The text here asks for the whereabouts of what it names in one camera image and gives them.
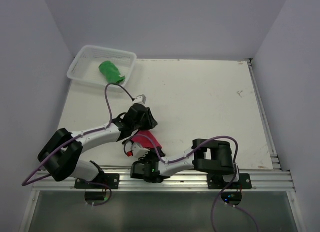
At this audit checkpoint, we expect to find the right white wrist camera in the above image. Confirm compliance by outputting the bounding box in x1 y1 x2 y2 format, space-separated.
126 142 150 159

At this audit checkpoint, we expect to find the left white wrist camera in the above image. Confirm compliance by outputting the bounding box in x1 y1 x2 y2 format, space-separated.
132 94 147 105

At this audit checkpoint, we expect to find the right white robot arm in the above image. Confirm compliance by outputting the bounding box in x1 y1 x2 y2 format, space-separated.
129 139 241 189

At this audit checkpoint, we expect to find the green microfiber towel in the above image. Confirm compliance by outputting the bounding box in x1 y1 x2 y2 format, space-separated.
98 60 126 84

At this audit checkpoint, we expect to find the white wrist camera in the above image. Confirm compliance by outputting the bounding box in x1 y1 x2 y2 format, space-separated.
126 142 150 159
132 94 147 105

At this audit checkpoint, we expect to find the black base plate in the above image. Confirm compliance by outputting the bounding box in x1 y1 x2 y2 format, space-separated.
74 173 120 190
206 173 253 190

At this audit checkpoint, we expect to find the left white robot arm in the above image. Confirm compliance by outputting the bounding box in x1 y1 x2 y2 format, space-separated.
37 103 158 189

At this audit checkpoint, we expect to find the aluminium mounting rail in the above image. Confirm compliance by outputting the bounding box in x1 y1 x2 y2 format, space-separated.
32 166 297 193

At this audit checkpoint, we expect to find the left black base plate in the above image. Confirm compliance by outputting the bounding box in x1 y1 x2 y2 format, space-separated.
74 173 120 190

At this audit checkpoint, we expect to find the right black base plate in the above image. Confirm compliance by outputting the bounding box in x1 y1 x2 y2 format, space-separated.
206 173 253 190

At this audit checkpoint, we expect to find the white plastic basket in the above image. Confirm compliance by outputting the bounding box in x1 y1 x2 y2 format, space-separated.
67 45 137 89

